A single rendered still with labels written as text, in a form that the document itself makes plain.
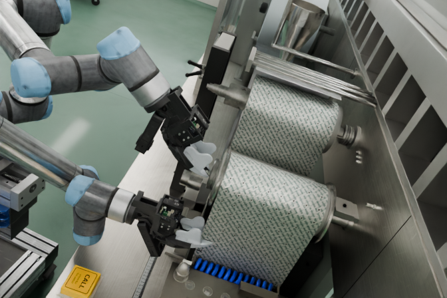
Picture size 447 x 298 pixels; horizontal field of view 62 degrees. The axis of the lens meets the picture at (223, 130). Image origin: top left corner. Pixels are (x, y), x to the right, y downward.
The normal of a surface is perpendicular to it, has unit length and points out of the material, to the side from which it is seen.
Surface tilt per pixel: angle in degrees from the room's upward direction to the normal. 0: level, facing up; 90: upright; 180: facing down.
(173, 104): 90
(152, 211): 90
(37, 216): 0
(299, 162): 92
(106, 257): 0
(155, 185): 0
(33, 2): 70
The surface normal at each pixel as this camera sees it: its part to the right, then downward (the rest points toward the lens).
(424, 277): -0.94, -0.33
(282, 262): -0.18, 0.51
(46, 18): 0.48, 0.79
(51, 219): 0.29, -0.79
